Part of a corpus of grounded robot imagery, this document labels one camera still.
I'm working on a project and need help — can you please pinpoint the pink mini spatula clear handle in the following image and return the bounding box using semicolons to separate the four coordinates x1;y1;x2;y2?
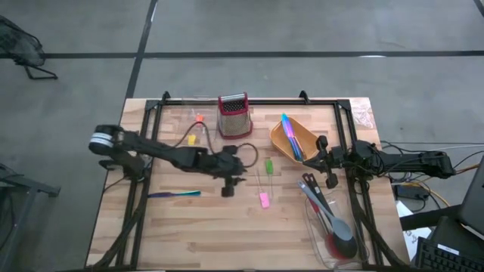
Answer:
256;168;271;210

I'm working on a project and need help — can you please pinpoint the green mini spatula clear handle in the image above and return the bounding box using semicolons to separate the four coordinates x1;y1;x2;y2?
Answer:
265;159;275;199

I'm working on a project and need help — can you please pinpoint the grey side table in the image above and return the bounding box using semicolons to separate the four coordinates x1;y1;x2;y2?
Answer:
0;165;61;272

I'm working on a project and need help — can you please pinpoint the steel box grater red trim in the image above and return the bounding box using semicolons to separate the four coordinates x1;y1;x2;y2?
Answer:
216;91;254;141

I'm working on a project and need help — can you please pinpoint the red serving spoon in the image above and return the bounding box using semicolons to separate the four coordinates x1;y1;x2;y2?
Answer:
308;199;341;261

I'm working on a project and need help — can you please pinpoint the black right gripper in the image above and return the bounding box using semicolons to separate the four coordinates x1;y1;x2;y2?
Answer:
302;135;352;190

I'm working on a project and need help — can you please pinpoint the black mesh chair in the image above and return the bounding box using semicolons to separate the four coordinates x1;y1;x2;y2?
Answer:
0;14;60;81

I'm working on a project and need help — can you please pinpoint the black keyboard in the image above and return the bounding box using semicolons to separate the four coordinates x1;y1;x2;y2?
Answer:
414;236;484;272

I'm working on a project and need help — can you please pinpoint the white paper sheet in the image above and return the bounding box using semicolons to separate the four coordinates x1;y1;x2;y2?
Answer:
396;199;434;261

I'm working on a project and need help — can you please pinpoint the black power brick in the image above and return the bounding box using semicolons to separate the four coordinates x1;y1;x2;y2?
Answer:
394;183;431;202

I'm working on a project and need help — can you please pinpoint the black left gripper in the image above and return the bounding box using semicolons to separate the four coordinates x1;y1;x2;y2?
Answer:
206;144;247;199

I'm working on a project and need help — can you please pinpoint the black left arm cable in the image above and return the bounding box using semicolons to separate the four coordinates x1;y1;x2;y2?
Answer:
173;120;260;169

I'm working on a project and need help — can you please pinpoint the black slotted serving spoon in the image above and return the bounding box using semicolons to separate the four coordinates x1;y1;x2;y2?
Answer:
306;172;334;227

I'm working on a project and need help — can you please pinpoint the dark laptop computer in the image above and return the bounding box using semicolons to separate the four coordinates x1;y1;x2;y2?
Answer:
456;155;484;237

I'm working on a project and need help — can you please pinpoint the clear plastic film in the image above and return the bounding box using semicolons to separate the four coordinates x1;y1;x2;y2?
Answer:
350;100;376;129

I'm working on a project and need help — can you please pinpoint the orange plastic bin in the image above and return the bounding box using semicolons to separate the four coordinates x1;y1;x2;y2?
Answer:
268;116;321;164

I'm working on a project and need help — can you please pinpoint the black metal table frame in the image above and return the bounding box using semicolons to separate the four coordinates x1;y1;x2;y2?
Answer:
113;90;411;272

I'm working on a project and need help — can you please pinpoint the black desk support bar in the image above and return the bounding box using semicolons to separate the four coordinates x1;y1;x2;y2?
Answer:
399;203;463;232

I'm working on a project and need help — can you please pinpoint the clear plastic handled bin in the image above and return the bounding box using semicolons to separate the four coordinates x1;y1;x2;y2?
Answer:
175;107;220;151

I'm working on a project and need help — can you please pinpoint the clear plastic rounded bin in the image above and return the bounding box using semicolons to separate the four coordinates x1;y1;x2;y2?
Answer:
304;188;370;270

